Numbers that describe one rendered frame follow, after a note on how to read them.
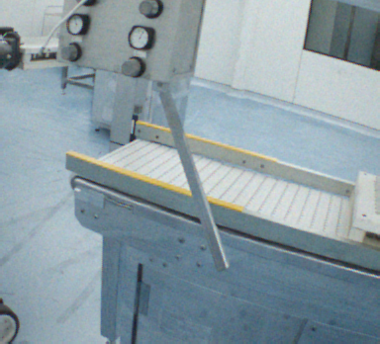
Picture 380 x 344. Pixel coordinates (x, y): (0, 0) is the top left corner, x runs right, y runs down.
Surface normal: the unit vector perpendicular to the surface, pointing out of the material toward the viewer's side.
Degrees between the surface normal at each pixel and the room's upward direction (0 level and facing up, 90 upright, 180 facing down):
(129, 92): 90
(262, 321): 90
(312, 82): 90
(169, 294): 90
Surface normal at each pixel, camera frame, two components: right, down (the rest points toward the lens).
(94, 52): -0.38, 0.27
